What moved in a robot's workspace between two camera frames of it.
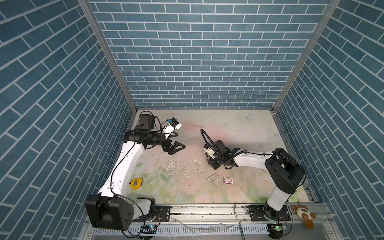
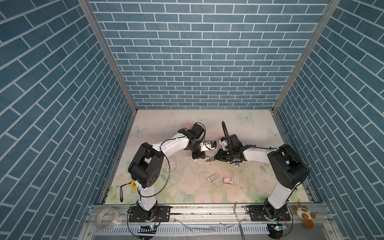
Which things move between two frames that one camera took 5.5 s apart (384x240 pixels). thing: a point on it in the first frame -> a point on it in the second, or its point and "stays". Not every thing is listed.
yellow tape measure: x=136 y=183 stays
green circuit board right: x=275 y=230 stays
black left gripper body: x=165 y=145 -> x=196 y=150
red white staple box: x=228 y=180 stays
